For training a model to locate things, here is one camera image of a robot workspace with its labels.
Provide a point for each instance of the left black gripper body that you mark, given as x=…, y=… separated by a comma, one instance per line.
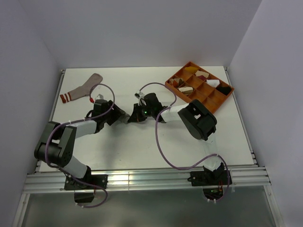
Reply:
x=111, y=115

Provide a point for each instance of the orange compartment tray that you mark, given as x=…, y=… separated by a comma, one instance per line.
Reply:
x=221, y=106

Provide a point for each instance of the yellow rolled sock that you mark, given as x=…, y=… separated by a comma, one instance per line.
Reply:
x=191, y=69

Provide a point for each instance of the beige brown rolled sock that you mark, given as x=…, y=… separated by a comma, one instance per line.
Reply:
x=186, y=90

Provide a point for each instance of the brown patterned rolled sock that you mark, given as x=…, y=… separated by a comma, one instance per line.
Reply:
x=176, y=82

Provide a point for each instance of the beige sock with red stripes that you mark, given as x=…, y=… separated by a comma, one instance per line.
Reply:
x=83, y=90

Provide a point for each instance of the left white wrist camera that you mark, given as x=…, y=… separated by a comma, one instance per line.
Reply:
x=98, y=97

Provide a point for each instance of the red beige rolled sock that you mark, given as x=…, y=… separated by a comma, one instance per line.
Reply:
x=202, y=75

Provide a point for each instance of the white rolled sock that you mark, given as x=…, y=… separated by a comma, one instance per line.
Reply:
x=213, y=82

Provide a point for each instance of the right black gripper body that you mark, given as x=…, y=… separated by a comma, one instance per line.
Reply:
x=143, y=112

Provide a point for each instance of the grey sock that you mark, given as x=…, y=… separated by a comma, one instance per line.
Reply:
x=124, y=118

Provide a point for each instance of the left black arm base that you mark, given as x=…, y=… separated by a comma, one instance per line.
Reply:
x=85, y=190

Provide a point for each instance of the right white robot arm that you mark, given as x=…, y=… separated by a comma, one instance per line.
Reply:
x=198, y=120

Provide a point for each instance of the aluminium frame rail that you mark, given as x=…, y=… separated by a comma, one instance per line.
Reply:
x=141, y=180

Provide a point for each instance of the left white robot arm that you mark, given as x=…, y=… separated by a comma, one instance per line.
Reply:
x=56, y=144

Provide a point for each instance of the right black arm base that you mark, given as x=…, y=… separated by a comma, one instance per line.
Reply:
x=217, y=179

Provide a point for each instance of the black rolled sock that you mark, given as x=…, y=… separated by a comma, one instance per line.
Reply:
x=224, y=90

